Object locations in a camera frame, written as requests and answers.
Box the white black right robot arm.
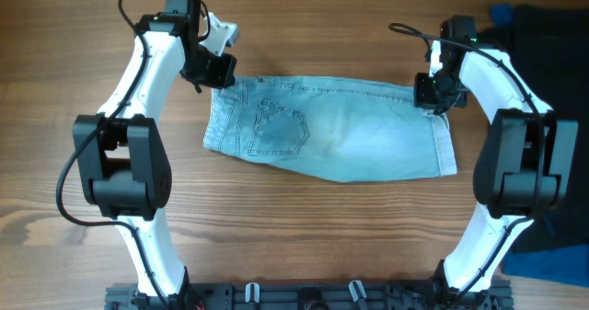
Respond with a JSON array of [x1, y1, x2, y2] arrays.
[[414, 16, 578, 304]]

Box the light blue denim shorts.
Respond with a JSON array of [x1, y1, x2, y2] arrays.
[[203, 76, 457, 183]]

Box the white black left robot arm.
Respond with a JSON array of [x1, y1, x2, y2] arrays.
[[64, 0, 238, 309]]

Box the blue cloth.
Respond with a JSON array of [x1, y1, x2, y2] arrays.
[[482, 4, 588, 286]]

